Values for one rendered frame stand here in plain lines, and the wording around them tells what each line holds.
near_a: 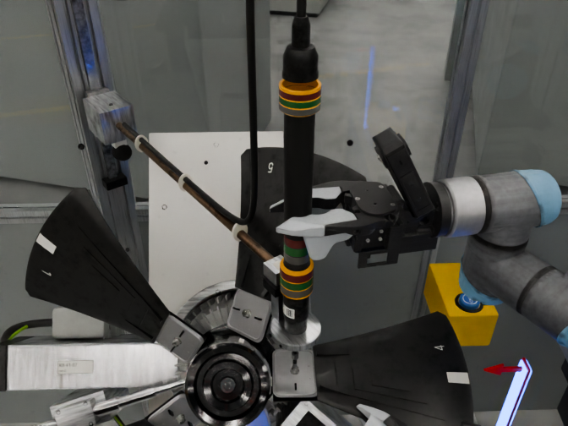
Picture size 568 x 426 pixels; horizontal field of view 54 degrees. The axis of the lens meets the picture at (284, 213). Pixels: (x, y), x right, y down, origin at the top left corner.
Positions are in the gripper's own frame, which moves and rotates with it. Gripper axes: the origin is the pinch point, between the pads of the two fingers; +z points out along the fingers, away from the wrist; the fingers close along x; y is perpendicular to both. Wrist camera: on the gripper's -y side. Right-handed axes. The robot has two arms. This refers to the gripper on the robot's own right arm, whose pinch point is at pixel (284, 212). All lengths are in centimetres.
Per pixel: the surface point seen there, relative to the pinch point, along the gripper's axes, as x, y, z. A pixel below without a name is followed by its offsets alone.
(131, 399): 6.3, 37.4, 23.2
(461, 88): 61, 14, -56
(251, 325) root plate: 4.7, 23.1, 3.8
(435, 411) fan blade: -9.8, 30.3, -20.1
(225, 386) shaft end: -3.6, 25.3, 8.8
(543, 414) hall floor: 53, 147, -114
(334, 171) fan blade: 14.2, 3.8, -10.5
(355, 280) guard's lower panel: 66, 75, -36
